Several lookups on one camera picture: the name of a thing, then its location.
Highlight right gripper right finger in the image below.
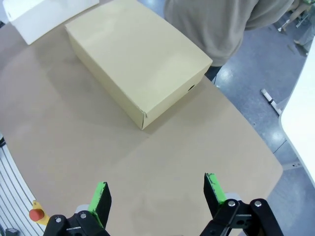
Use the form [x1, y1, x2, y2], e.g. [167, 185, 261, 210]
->
[201, 173, 284, 236]

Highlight white side table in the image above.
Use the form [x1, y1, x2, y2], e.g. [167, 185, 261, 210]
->
[280, 43, 315, 181]

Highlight person in beige sweater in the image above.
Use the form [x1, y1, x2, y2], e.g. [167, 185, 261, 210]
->
[163, 0, 296, 86]

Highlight red emergency stop button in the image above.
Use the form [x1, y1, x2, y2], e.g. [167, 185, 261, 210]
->
[29, 200, 49, 226]

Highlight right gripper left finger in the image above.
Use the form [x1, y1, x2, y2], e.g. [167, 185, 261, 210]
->
[45, 181, 113, 236]

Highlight light wooden floor bar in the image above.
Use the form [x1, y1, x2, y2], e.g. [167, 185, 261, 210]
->
[260, 88, 283, 117]

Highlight tan cardboard shoe box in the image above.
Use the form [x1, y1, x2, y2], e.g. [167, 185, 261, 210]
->
[64, 0, 214, 131]

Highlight bystander in white coat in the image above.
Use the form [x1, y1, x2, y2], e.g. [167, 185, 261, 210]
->
[278, 0, 315, 55]

